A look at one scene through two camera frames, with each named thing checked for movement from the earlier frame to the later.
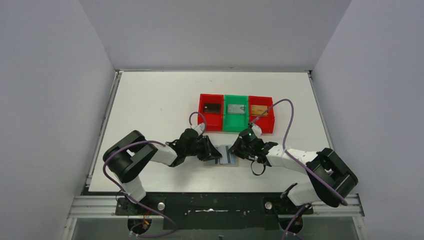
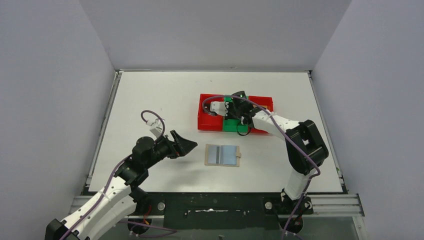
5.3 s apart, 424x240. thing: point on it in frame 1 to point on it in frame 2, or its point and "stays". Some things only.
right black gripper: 236,150 to 229,106
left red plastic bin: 210,111 stays
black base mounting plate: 214,210 stays
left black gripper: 203,148 to 175,144
